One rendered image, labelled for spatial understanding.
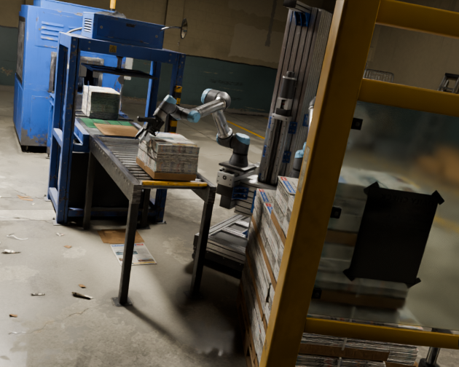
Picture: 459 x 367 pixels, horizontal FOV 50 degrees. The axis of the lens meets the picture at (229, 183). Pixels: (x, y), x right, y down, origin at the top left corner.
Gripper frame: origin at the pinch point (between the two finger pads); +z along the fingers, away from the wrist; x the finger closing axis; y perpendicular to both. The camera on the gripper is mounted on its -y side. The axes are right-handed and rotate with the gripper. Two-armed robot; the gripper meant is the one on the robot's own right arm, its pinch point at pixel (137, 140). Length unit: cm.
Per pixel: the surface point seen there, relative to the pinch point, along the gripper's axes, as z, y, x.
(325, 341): 15, 42, -176
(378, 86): -55, -31, -200
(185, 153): -11.5, 23.8, -18.5
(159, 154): -1.8, 9.6, -19.7
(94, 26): -50, -41, 119
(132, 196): 27.7, 8.2, -28.3
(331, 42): -56, -46, -193
